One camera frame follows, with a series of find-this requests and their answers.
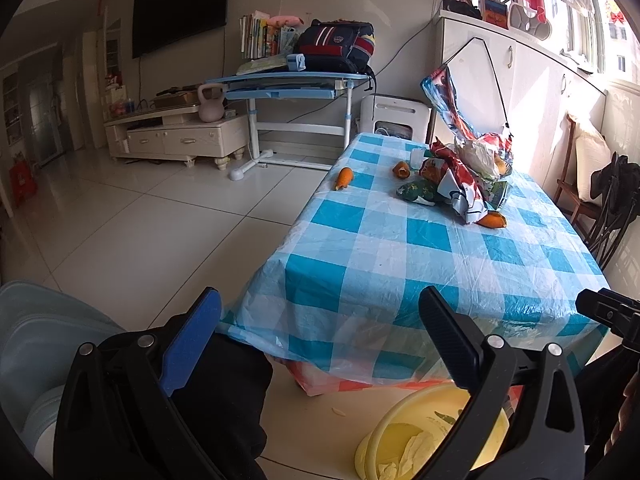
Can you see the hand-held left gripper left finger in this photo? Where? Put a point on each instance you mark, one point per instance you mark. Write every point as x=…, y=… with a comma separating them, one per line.
x=192, y=330

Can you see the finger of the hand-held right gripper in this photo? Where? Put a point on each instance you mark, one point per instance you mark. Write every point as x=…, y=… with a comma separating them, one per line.
x=607, y=312

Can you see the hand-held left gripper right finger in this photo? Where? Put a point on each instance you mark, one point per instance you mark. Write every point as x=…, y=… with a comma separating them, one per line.
x=450, y=332

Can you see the orange carrot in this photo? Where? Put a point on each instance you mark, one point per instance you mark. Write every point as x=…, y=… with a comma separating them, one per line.
x=493, y=220

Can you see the yellow plastic bin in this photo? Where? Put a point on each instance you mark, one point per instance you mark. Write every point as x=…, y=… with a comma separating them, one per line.
x=400, y=442

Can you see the white tissue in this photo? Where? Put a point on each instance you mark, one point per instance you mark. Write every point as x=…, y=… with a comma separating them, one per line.
x=477, y=157

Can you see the colourful printed plastic sheet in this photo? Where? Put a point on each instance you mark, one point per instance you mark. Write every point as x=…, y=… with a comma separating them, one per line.
x=450, y=105

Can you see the person's left leg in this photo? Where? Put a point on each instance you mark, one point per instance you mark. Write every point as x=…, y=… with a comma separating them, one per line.
x=225, y=400

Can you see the person's leg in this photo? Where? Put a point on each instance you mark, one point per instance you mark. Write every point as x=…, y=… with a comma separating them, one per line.
x=605, y=410
x=225, y=400

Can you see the blue checkered plastic tablecloth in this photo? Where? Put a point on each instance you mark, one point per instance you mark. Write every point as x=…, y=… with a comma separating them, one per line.
x=400, y=270

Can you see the person's right leg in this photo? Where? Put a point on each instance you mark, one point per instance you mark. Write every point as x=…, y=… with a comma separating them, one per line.
x=605, y=410

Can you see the black folding chair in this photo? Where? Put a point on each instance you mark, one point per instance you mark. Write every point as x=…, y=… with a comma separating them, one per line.
x=615, y=200

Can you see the wooden chair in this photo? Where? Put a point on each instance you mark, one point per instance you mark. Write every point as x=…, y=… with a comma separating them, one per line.
x=567, y=190

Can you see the light blue cloth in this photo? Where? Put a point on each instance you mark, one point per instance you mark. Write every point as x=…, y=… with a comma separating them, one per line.
x=45, y=330

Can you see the cream cushion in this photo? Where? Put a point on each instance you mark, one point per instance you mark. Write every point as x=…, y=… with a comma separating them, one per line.
x=592, y=160

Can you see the dark fruit plate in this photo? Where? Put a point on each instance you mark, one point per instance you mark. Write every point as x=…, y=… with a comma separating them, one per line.
x=507, y=170

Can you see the yellow mango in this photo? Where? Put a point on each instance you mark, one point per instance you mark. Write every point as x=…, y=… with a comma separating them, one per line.
x=499, y=164

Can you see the small white cup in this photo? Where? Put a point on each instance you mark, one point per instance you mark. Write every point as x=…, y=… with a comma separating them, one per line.
x=417, y=159

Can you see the white television stand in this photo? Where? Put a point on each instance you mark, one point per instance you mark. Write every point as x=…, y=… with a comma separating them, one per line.
x=175, y=137

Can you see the pink kettlebell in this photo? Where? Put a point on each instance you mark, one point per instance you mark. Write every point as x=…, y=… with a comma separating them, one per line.
x=211, y=107

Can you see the red plastic stool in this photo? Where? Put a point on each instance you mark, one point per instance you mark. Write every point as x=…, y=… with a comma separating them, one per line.
x=21, y=182

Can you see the white air purifier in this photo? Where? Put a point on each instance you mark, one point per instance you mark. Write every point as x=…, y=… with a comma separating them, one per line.
x=392, y=112

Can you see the white low cabinet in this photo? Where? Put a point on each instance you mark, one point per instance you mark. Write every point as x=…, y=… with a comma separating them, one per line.
x=530, y=75

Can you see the blue study desk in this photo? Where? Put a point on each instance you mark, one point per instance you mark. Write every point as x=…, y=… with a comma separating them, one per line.
x=295, y=85

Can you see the small blue box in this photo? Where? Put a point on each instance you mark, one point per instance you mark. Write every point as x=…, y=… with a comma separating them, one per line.
x=296, y=62

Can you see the row of books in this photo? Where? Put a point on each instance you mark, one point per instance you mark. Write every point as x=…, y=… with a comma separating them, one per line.
x=257, y=37

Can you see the white radio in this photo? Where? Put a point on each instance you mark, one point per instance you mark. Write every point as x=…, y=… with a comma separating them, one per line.
x=527, y=20

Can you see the navy and red backpack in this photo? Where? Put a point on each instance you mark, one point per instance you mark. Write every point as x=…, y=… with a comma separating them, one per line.
x=335, y=45

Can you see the pink plush toy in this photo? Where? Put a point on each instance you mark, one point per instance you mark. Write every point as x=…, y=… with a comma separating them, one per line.
x=285, y=20

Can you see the black bag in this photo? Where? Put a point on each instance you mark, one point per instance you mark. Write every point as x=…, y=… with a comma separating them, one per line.
x=461, y=9

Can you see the black flat television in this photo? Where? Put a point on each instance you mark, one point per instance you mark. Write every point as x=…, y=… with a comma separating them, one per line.
x=180, y=5

